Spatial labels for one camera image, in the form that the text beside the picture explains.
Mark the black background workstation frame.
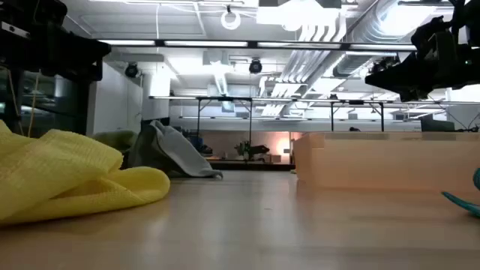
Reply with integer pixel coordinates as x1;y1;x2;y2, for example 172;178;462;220
195;96;386;146

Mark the yellow microfiber towel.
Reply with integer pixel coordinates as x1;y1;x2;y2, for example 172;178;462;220
0;119;172;227

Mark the orange translucent plastic bin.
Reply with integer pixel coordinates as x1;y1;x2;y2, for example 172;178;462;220
292;130;480;193

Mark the dark background monitor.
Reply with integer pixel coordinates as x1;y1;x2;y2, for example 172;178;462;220
419;118;456;133

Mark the blue microfiber towel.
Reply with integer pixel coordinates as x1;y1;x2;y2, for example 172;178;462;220
441;167;480;219

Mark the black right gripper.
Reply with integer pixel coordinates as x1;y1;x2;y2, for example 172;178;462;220
364;15;468;103

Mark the long linear ceiling light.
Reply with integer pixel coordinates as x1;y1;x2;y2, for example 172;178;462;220
96;38;418;52

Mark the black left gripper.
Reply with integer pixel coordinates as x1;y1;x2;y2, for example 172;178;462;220
14;29;113;83

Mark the grey microfiber towel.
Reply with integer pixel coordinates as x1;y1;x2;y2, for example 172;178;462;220
127;119;224;179

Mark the white ceiling ring lamp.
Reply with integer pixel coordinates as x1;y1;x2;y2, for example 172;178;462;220
220;4;242;31

